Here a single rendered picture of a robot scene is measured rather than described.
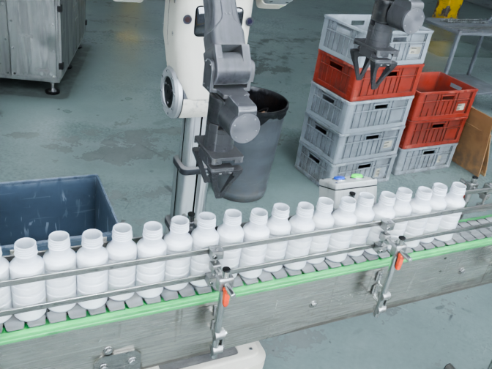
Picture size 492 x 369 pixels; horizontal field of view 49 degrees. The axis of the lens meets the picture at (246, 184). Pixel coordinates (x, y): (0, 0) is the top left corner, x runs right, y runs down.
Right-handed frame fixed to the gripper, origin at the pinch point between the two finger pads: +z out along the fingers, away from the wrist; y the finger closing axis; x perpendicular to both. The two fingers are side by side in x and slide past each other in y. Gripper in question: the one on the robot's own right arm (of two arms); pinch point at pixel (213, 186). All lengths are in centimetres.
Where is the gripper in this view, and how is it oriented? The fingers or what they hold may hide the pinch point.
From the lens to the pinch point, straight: 109.7
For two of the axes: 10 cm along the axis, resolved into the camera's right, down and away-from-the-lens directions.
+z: -1.4, 8.6, 4.8
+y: 4.2, 4.9, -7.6
